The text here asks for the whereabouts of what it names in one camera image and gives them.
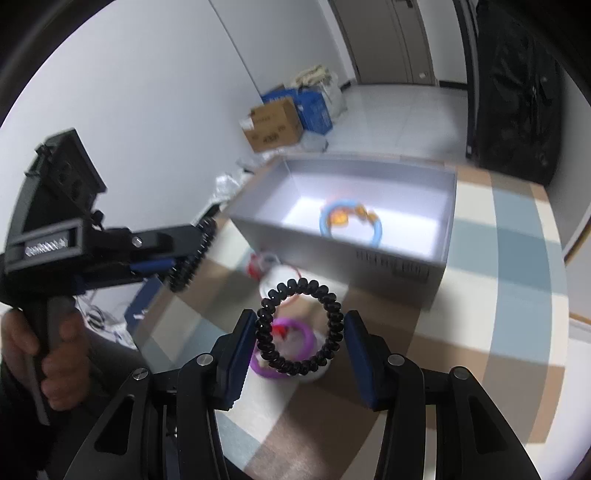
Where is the brown cardboard box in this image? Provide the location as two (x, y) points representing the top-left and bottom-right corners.
(239, 98), (304, 153)

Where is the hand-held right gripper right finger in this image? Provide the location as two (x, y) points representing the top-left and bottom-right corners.
(344, 310), (541, 480)

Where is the grey door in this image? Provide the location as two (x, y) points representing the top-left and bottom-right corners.
(330, 0), (437, 86)

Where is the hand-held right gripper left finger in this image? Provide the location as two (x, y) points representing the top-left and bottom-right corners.
(65, 308), (259, 480)

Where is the purple ring bracelet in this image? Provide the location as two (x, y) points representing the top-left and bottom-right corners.
(249, 318), (319, 381)

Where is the black metal frame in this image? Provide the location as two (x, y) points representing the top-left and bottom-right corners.
(455, 0), (482, 160)

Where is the small orange ornament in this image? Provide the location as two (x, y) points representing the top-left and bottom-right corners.
(333, 205), (377, 228)

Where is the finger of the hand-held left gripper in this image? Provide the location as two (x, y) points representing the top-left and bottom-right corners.
(85, 258), (178, 286)
(126, 224), (208, 266)

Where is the blue ring bracelet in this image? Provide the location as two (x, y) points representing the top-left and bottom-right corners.
(320, 197), (384, 245)

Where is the dark blue box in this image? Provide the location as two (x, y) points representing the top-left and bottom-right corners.
(124, 277), (163, 349)

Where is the person's left forearm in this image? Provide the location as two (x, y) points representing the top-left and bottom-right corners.
(0, 360), (93, 480)

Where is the person's left hand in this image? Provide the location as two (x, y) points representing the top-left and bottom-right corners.
(0, 307), (92, 411)

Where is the round white pin badge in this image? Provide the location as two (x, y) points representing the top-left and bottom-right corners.
(259, 264), (334, 380)

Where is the grey cardboard box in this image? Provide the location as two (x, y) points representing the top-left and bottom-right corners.
(229, 154), (459, 312)

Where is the checkered tablecloth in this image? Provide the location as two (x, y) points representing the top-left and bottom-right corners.
(139, 164), (573, 480)

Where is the blue cardboard box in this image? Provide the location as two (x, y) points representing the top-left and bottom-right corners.
(261, 85), (334, 136)

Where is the clear plastic bag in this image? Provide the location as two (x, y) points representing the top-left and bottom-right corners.
(302, 131), (329, 153)

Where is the black backpack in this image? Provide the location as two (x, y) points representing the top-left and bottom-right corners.
(475, 0), (566, 185)

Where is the white fabric bag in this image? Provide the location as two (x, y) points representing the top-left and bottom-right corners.
(290, 65), (347, 118)

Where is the crumpled plastic wrap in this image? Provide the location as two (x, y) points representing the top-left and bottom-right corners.
(215, 173), (245, 205)

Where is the small red ornament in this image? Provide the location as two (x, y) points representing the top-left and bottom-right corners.
(247, 253), (278, 282)

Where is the black spiral hair tie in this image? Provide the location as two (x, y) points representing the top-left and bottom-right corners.
(255, 278), (343, 376)
(168, 217), (219, 292)

